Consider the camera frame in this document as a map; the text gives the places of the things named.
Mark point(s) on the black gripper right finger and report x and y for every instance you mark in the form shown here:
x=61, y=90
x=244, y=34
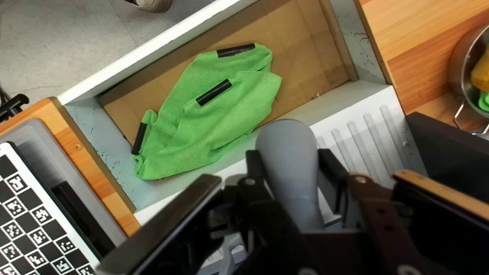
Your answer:
x=375, y=238

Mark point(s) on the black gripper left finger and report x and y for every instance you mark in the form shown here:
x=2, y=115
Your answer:
x=274, y=243

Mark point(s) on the white sink basin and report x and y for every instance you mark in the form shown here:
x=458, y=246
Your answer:
x=354, y=115

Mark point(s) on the green cloth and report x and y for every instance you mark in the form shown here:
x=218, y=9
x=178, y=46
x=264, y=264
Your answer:
x=218, y=99

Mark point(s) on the yellow lemon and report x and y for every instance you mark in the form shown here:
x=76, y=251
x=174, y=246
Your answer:
x=481, y=72

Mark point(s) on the metal bowl with fruit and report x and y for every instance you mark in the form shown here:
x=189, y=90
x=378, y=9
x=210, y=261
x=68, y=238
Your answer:
x=469, y=73

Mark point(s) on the checkered calibration board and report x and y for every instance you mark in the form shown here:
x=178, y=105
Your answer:
x=36, y=237

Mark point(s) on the grey tray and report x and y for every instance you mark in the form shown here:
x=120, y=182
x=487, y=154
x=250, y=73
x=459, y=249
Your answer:
x=68, y=188

